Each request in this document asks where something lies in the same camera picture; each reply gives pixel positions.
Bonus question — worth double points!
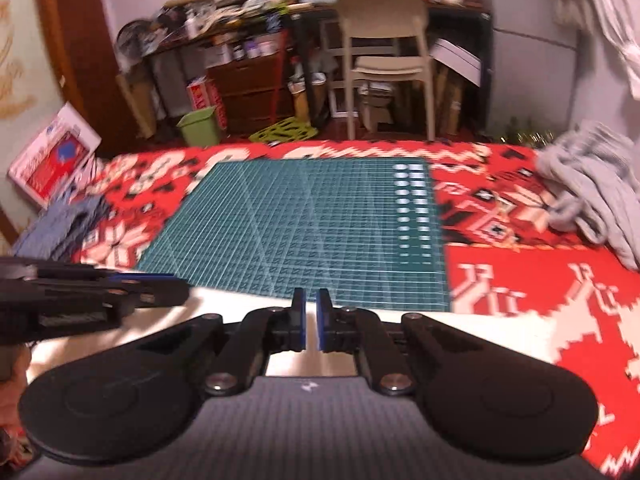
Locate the green waste bin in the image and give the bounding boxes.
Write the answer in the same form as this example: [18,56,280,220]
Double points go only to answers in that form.
[175,105,224,149]

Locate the red patterned blanket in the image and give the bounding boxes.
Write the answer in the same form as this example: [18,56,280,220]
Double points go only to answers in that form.
[75,139,640,477]

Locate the cluttered shelf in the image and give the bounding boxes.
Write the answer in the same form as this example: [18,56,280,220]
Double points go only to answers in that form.
[144,0,297,57]

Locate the red and blue printed box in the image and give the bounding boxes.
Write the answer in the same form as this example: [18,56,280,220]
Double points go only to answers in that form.
[7,102,104,212]

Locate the small beige step stool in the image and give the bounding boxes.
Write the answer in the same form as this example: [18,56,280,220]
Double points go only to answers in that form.
[359,86,397,132]

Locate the black desk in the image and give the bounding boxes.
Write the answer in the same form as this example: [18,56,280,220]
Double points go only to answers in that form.
[286,0,494,137]

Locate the person's left forearm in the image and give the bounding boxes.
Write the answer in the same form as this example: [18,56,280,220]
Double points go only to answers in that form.
[0,347,37,467]

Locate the leaning cardboard sheets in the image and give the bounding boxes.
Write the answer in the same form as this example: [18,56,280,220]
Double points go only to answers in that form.
[116,71,159,139]

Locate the grey refrigerator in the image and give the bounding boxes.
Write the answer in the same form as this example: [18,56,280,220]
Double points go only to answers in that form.
[486,0,587,132]

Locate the knotted white curtain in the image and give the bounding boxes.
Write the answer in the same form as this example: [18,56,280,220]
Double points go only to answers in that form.
[584,0,640,87]

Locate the white cardboard box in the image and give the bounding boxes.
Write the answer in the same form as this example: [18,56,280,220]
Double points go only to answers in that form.
[429,36,484,87]

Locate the christmas wreath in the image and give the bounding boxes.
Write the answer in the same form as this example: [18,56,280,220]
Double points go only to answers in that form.
[491,119,557,149]

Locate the folded cardboard boxes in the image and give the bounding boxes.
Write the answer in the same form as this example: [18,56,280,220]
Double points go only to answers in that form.
[434,66,467,137]

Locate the black fan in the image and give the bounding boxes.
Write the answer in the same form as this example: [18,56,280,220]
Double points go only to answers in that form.
[116,18,154,62]

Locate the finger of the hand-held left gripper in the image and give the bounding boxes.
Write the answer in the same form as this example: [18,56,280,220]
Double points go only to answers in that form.
[34,270,192,314]

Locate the white knit vest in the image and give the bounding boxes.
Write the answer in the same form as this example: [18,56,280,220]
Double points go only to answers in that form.
[25,282,568,387]

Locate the lime green lattice stool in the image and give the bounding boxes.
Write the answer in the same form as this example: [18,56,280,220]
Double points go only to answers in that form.
[248,115,320,144]

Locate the beige chair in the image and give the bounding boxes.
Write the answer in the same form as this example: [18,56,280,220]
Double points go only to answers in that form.
[333,0,437,142]

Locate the grey garment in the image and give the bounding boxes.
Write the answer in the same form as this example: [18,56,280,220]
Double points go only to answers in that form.
[534,119,640,272]

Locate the green cutting mat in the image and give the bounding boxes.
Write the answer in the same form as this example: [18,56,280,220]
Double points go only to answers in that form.
[133,157,452,314]

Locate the blue jeans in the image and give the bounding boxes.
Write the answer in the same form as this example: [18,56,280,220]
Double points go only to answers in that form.
[12,194,114,262]

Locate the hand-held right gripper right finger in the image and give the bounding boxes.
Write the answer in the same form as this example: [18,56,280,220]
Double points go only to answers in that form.
[316,287,493,396]

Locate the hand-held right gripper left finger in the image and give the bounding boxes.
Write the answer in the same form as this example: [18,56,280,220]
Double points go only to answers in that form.
[144,287,307,396]

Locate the wooden drawer cabinet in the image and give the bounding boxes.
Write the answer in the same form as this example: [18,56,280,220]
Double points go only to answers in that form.
[204,51,294,137]

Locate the red and white carton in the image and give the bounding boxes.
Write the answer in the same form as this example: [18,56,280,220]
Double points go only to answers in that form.
[185,76,229,129]

